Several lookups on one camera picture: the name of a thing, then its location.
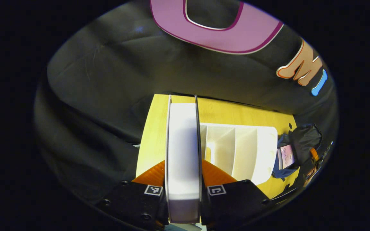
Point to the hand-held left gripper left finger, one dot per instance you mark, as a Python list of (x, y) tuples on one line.
[(133, 203)]

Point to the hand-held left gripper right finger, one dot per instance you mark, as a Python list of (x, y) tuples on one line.
[(233, 202)]

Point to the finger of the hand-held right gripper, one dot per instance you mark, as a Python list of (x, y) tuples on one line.
[(314, 154)]

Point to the blue schoolbag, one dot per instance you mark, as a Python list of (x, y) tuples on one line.
[(303, 138)]

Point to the pink book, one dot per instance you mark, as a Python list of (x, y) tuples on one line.
[(286, 156)]

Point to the white bookshelf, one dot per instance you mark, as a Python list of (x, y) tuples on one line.
[(246, 154)]

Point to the black book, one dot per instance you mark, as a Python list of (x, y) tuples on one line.
[(183, 154)]

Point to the black backdrop cloth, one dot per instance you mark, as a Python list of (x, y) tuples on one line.
[(108, 80)]

